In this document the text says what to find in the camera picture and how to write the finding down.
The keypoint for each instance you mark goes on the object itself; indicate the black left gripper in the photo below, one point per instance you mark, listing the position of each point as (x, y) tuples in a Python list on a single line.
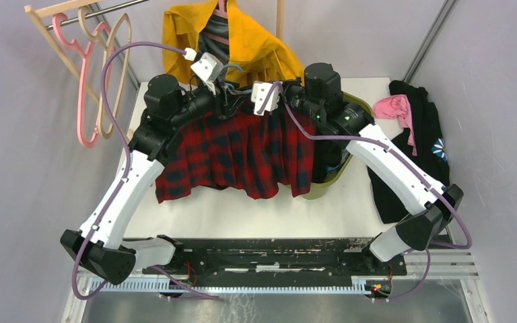
[(230, 103)]

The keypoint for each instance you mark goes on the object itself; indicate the pink garment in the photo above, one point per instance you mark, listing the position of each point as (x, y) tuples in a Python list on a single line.
[(397, 107)]

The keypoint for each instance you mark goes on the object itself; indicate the olive green plastic basket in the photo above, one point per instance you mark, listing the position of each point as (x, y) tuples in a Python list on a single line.
[(319, 190)]

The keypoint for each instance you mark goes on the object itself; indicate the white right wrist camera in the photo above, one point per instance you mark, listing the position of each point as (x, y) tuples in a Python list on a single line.
[(265, 97)]

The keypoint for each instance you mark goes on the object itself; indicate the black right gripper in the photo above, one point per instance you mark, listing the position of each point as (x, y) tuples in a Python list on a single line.
[(287, 84)]

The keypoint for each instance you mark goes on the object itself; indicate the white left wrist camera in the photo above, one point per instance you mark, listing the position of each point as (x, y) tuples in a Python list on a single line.
[(206, 67)]

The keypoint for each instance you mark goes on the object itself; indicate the black skirt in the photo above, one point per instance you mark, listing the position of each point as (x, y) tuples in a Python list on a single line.
[(328, 159)]

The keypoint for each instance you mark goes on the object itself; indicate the yellow skirt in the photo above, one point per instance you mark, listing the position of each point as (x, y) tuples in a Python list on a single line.
[(262, 56)]

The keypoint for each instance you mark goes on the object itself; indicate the metal rack rod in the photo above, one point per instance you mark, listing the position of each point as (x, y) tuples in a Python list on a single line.
[(99, 12)]

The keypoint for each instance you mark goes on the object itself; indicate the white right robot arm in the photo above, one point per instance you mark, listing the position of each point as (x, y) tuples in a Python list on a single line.
[(323, 112)]

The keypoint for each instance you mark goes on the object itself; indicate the white cable duct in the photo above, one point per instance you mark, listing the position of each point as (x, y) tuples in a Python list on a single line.
[(160, 284)]

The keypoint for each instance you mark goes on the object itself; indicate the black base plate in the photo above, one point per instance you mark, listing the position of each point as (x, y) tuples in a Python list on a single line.
[(316, 262)]

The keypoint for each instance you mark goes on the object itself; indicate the red plaid skirt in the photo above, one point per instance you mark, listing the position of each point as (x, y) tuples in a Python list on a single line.
[(252, 153)]

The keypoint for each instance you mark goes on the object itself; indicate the wooden clothes rack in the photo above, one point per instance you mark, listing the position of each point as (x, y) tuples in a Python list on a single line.
[(94, 101)]

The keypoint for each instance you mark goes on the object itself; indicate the pink plastic hanger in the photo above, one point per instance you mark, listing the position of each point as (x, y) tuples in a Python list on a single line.
[(85, 53), (217, 26)]

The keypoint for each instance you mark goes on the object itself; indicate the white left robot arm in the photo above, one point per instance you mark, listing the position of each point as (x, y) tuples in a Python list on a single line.
[(99, 245)]

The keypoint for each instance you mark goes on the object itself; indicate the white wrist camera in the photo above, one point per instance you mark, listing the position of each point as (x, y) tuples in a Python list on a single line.
[(206, 67), (265, 97)]

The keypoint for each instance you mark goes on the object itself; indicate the grey blue plastic hanger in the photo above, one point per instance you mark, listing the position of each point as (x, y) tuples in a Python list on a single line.
[(236, 80)]

